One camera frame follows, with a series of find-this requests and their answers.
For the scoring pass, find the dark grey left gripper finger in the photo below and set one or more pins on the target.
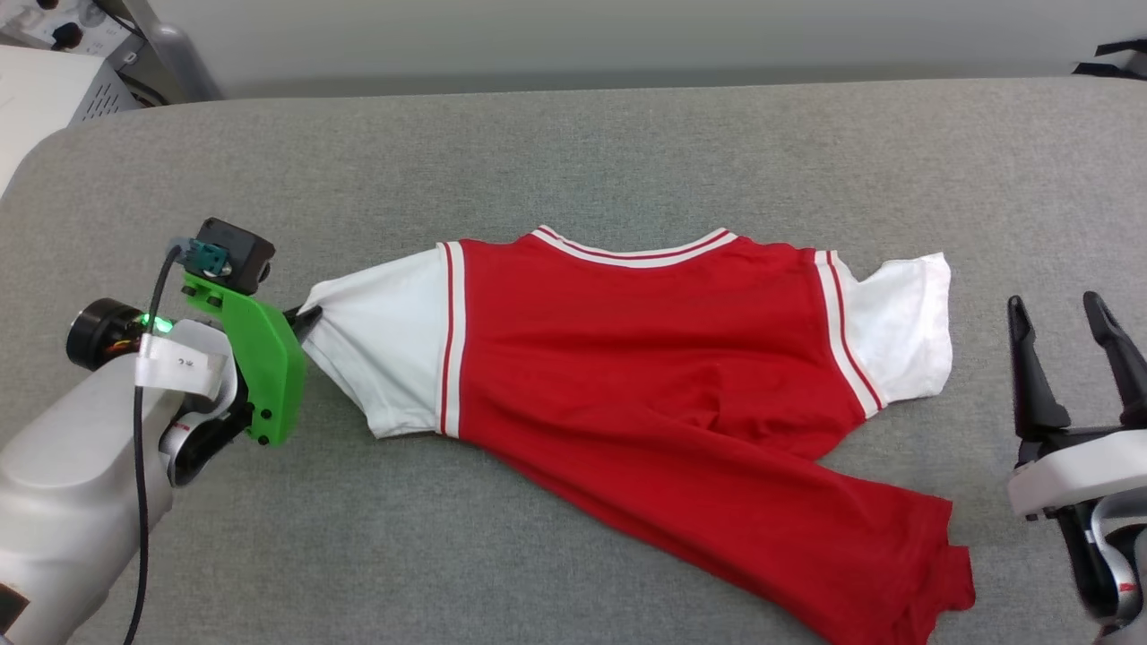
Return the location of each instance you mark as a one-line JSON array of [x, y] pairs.
[[303, 322]]

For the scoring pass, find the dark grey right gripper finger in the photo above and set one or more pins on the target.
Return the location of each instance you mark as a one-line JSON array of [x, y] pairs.
[[1032, 385], [1125, 367]]

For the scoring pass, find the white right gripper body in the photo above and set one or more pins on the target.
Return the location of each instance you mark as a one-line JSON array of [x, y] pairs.
[[1084, 470]]

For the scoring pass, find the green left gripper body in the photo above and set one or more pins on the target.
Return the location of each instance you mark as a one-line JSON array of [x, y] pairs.
[[264, 376]]

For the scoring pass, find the red and white jersey shirt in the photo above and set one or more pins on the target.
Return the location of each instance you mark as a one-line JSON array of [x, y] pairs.
[[645, 358]]

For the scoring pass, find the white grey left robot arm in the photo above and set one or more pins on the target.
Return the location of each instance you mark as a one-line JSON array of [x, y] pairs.
[[63, 484]]

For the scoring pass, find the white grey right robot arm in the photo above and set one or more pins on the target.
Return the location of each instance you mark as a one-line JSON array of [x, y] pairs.
[[1107, 564]]

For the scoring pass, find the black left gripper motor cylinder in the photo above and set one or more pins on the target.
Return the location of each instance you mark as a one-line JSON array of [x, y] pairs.
[[100, 333]]

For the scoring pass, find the black furniture base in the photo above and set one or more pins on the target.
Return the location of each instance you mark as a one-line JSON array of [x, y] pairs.
[[1116, 58]]

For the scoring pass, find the white power supply unit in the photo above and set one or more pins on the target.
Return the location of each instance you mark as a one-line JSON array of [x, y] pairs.
[[40, 98]]

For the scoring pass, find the black power plug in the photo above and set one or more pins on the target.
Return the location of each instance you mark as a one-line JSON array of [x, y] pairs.
[[67, 36]]

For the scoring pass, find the white power strip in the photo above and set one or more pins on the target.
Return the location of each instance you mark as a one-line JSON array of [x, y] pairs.
[[36, 18]]

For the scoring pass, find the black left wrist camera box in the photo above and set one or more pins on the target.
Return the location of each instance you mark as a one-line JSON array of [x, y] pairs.
[[240, 251]]

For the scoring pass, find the grey metal post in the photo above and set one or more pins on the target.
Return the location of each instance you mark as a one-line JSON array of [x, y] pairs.
[[179, 54]]

